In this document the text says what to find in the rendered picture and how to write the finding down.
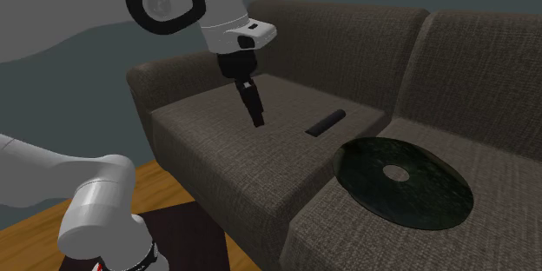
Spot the brown fabric sofa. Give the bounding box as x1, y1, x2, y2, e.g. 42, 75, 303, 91
126, 0, 542, 271

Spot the dark green flat ring disc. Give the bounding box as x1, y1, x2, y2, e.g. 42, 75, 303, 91
332, 136, 475, 232

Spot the dark robot stand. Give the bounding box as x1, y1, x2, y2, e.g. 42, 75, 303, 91
58, 200, 232, 271

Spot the black remote control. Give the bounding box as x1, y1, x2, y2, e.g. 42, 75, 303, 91
304, 109, 347, 138

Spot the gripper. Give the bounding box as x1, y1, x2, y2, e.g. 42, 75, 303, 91
216, 50, 266, 129

